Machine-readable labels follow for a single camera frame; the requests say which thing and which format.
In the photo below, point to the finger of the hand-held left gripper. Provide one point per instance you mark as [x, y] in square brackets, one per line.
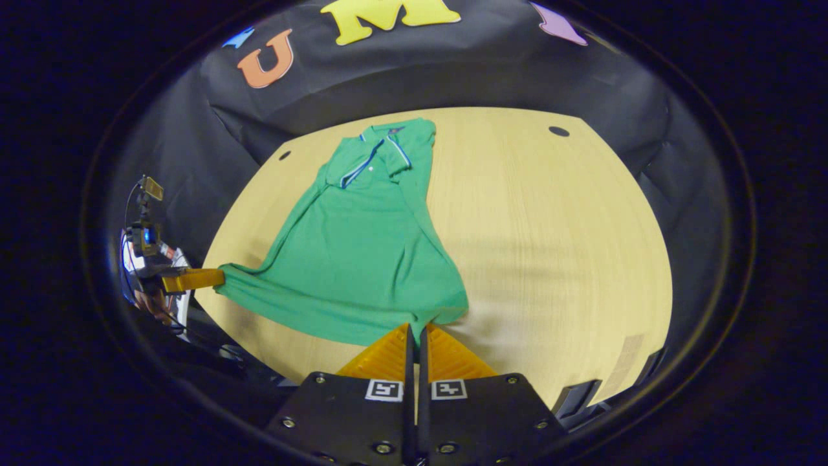
[194, 280]

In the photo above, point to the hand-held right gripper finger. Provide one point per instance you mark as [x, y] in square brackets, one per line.
[424, 421]
[408, 421]

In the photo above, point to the green T-shirt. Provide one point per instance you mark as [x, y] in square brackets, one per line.
[349, 259]

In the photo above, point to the beige tape patch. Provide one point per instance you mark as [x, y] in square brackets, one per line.
[626, 362]

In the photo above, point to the black backdrop cloth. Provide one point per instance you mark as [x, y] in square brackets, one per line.
[485, 71]

